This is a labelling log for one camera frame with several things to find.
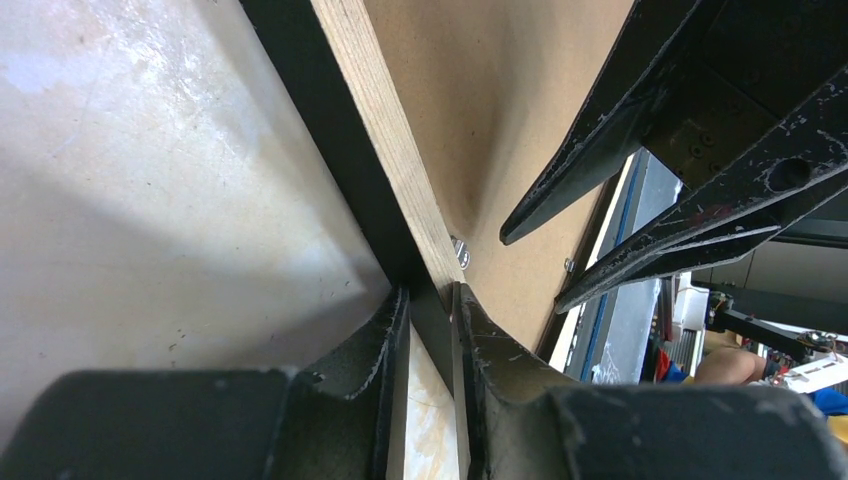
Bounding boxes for metal turn clip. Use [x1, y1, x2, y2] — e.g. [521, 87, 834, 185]
[451, 236, 471, 270]

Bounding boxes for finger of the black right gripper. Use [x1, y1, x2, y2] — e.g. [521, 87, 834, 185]
[499, 1, 708, 245]
[555, 68, 847, 313]

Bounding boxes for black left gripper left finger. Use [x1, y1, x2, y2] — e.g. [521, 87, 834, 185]
[1, 287, 410, 479]

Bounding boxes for person forearm in background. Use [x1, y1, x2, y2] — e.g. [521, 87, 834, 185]
[693, 348, 767, 385]

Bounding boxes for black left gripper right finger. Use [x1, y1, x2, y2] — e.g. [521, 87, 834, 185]
[451, 283, 847, 479]

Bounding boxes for landscape photo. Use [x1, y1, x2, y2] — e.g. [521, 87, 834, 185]
[366, 1, 631, 349]

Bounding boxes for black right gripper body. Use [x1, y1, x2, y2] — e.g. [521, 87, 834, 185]
[643, 1, 847, 189]

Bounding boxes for wooden picture frame with glass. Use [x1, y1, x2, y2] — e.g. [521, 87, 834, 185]
[238, 0, 637, 480]

